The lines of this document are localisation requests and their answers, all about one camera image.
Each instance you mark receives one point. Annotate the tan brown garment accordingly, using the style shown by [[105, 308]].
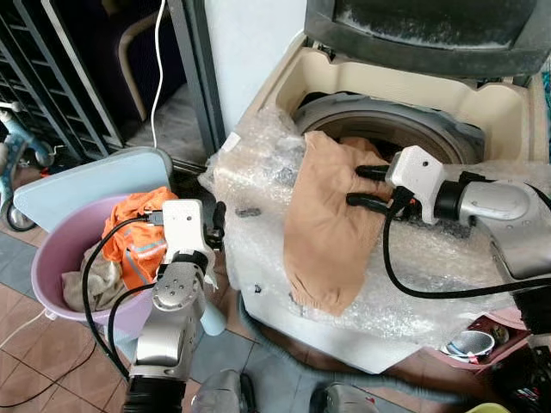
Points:
[[323, 232]]

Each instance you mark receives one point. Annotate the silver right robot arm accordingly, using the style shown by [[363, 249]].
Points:
[[495, 206]]

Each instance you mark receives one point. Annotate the cream top-loading washing machine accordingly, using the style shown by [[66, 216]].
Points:
[[495, 116]]

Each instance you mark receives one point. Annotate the clear bubble wrap sheet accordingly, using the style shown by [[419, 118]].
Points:
[[258, 215]]

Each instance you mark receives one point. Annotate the white tape piece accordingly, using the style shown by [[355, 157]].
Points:
[[232, 142]]

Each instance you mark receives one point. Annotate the orange garment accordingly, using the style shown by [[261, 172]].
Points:
[[129, 245]]

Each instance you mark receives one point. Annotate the beige cloth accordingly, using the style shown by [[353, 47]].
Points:
[[90, 280]]

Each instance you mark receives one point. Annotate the light blue plastic stool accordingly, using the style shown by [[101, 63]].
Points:
[[86, 176]]

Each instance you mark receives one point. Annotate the dark grey washer lid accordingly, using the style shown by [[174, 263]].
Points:
[[430, 26]]

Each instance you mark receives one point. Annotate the grey left robot leg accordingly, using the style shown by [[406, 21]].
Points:
[[219, 394]]

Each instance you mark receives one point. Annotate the grey robot leg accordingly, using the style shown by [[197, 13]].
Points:
[[219, 394], [344, 400]]

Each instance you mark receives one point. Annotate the pink plastic laundry basin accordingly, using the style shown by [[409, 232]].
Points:
[[56, 258]]

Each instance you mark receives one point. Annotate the wooden chair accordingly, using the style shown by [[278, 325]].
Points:
[[129, 60]]

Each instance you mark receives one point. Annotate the grey right robot leg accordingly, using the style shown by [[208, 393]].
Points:
[[344, 400]]

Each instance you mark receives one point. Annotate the light blue child tricycle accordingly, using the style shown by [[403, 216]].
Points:
[[13, 151]]

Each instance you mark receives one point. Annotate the dark metal grille door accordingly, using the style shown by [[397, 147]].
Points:
[[43, 77]]

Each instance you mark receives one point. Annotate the yellow green plastic object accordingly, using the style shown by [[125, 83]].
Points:
[[486, 409]]

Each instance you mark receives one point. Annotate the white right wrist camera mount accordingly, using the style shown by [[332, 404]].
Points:
[[417, 170]]

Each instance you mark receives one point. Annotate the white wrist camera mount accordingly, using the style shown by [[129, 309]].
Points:
[[182, 225], [417, 170]]

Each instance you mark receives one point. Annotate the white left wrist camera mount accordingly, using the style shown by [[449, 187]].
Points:
[[182, 225]]

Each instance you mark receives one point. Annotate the dark grey door frame post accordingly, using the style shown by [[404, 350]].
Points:
[[194, 77]]

